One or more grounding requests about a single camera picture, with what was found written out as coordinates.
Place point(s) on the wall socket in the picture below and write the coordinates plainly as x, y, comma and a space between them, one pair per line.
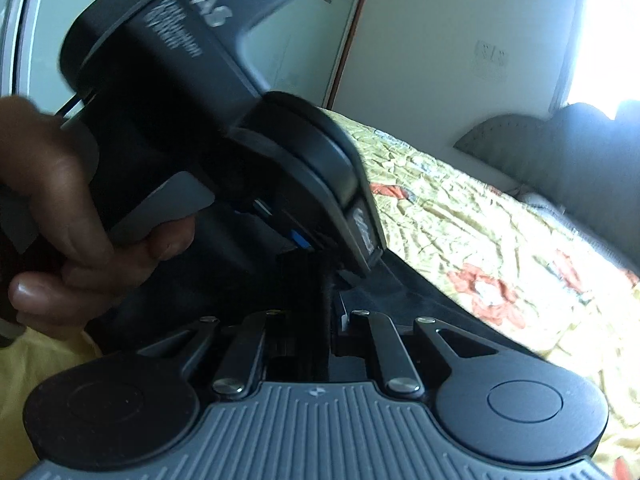
490, 62

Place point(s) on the white wardrobe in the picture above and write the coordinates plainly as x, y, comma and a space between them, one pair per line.
296, 49

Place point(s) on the black pants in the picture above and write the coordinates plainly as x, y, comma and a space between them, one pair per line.
294, 283

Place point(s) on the yellow floral quilt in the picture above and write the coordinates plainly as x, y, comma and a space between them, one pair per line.
512, 271

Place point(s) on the grey padded headboard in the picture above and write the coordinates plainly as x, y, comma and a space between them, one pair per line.
584, 163

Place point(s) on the grey pillow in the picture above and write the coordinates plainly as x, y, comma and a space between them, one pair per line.
540, 203

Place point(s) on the bright window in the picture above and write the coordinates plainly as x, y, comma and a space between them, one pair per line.
605, 66

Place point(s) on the person's left hand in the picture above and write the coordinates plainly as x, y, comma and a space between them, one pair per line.
38, 162

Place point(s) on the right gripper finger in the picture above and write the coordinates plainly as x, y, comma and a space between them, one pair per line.
346, 317
330, 319

